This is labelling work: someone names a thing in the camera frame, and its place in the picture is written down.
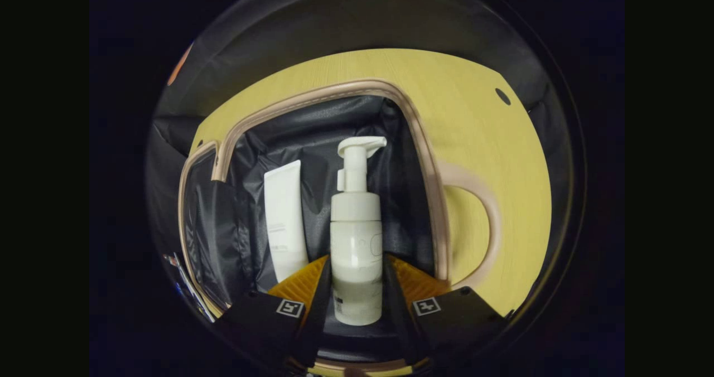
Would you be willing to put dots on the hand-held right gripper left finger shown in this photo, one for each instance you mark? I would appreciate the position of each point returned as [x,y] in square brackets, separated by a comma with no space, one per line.
[319,310]

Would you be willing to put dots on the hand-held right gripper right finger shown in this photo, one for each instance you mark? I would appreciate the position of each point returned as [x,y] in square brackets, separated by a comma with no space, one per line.
[393,310]

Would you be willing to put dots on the white squeeze tube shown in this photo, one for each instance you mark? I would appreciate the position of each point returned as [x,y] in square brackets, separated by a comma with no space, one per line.
[284,221]

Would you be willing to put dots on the white pump bottle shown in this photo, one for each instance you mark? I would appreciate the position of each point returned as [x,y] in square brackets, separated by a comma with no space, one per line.
[356,237]

